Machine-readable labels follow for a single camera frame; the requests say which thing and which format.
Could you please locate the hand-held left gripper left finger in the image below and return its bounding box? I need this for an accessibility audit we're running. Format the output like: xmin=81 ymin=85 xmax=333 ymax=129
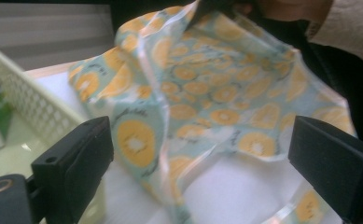
xmin=31 ymin=116 xmax=115 ymax=224

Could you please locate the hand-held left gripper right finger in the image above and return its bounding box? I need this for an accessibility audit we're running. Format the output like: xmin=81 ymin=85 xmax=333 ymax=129
xmin=287 ymin=115 xmax=363 ymax=224

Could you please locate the pale yellow plastic basket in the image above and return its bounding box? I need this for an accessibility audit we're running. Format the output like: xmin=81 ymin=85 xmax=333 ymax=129
xmin=0 ymin=44 xmax=108 ymax=224

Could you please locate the orange print fabric bag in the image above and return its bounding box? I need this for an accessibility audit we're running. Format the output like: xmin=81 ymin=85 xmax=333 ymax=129
xmin=67 ymin=0 xmax=357 ymax=224

